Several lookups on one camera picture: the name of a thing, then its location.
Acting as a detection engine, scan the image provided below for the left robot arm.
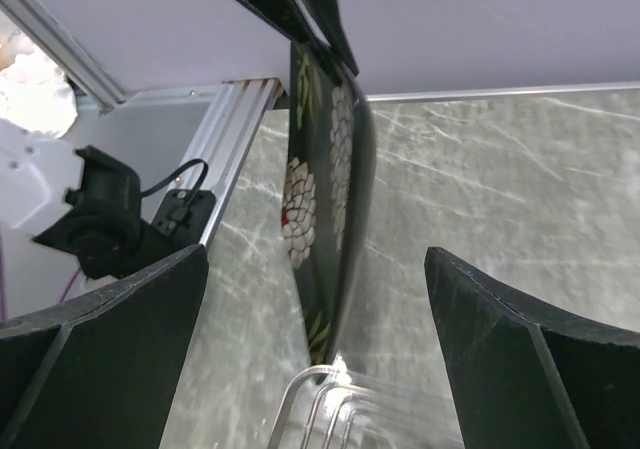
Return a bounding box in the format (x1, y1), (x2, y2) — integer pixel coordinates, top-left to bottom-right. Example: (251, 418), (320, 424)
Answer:
(1, 0), (359, 279)

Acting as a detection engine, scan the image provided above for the black floral square plate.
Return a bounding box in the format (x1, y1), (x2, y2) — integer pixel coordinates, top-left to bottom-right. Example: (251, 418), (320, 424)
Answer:
(281, 44), (377, 365)

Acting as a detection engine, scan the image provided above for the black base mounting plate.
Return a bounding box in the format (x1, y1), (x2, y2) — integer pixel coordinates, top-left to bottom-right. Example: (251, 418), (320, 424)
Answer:
(151, 189), (216, 248)

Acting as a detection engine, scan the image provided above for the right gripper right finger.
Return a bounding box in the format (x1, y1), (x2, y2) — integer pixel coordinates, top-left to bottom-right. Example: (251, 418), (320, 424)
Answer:
(424, 247), (639, 448)

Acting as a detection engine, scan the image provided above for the aluminium rail frame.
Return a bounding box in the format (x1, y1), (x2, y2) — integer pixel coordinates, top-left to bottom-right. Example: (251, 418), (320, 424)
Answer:
(0, 0), (640, 248)

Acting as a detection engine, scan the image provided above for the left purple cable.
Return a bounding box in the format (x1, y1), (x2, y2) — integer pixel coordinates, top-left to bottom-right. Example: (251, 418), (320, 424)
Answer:
(0, 233), (84, 320)

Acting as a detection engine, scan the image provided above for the wire dish rack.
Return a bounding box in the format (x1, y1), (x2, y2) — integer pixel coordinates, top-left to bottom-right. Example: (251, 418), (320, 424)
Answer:
(267, 365), (464, 448)

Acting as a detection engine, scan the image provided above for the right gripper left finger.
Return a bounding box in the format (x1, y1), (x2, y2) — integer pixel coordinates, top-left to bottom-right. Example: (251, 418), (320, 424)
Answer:
(1, 244), (208, 449)

